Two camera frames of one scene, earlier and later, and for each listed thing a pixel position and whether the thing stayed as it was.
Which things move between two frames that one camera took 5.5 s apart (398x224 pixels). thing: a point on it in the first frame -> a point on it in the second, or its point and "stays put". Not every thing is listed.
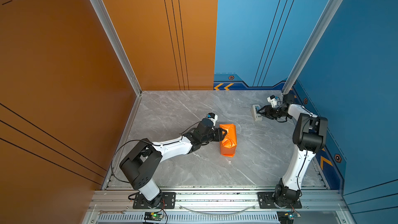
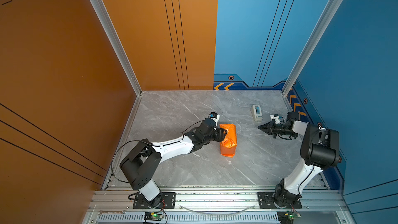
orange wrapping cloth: [228, 144] stays put
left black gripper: [221, 137] stays put
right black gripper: [268, 112] -> [270, 129]
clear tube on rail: [194, 212] stays put
